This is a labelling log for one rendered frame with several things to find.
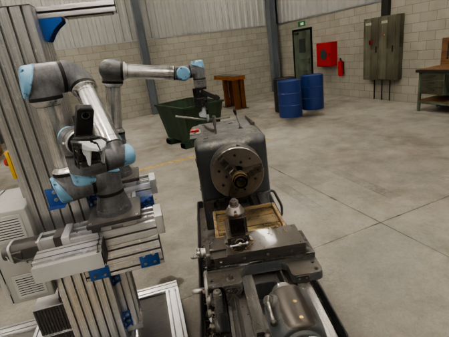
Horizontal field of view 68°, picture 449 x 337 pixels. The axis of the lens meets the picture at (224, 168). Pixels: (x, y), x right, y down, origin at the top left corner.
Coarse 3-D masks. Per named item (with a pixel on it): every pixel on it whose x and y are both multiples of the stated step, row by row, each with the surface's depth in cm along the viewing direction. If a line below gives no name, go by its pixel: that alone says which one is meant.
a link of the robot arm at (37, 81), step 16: (32, 64) 117; (48, 64) 119; (32, 80) 115; (48, 80) 118; (64, 80) 121; (32, 96) 118; (48, 96) 119; (48, 112) 122; (48, 128) 123; (48, 144) 126; (64, 160) 128; (64, 176) 128; (64, 192) 129; (80, 192) 133
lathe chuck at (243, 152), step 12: (240, 144) 196; (216, 156) 194; (228, 156) 191; (240, 156) 192; (252, 156) 193; (216, 168) 193; (216, 180) 195; (228, 180) 196; (240, 180) 197; (252, 180) 198; (228, 192) 199; (240, 192) 199; (252, 192) 200
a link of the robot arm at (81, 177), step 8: (72, 160) 106; (72, 168) 107; (80, 168) 107; (88, 168) 109; (96, 168) 110; (104, 168) 112; (72, 176) 108; (80, 176) 108; (88, 176) 109; (80, 184) 109; (88, 184) 110
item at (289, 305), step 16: (288, 288) 89; (272, 304) 86; (288, 304) 84; (304, 304) 84; (272, 320) 80; (288, 320) 80; (304, 320) 79; (320, 320) 82; (256, 336) 104; (272, 336) 83; (288, 336) 78; (304, 336) 77; (320, 336) 79
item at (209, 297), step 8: (208, 296) 138; (224, 296) 137; (208, 304) 138; (224, 304) 135; (208, 312) 138; (224, 312) 137; (216, 320) 142; (224, 320) 138; (216, 328) 140; (224, 328) 139
